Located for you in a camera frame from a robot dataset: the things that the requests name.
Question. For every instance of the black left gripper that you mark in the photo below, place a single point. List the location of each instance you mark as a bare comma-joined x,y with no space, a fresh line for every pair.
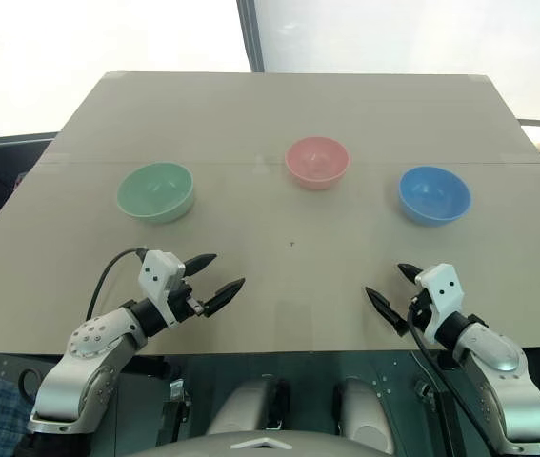
185,304

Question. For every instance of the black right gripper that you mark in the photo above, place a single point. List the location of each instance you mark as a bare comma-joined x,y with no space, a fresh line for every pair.
421,309

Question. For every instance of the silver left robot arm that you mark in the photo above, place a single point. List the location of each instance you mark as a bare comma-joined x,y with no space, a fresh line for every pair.
88,352

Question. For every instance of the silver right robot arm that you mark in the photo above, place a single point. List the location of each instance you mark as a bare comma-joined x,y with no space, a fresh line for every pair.
503,376

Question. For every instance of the blue plastic bowl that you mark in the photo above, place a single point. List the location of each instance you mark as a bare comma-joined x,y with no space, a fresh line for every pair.
434,214

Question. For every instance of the green plastic bowl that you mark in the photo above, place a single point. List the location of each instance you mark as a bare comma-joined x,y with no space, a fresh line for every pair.
155,209

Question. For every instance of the grey rounded robot leg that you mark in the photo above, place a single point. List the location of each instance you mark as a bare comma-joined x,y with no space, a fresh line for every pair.
250,404
362,409

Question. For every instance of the pink red plastic bowl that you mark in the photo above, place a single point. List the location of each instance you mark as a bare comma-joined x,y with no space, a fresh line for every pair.
317,178

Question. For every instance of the dark robot torso white chevron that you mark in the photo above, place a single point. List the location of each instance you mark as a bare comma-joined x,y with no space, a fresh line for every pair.
260,445

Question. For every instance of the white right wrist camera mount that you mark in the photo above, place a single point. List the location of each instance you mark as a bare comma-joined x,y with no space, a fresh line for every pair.
443,290

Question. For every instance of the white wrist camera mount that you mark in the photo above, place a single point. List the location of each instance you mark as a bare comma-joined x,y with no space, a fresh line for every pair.
157,276
443,290

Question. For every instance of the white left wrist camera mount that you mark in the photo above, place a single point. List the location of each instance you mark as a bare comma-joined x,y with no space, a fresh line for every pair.
157,276

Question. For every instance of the dark window frame post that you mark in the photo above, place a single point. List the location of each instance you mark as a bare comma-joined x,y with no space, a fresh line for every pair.
250,35

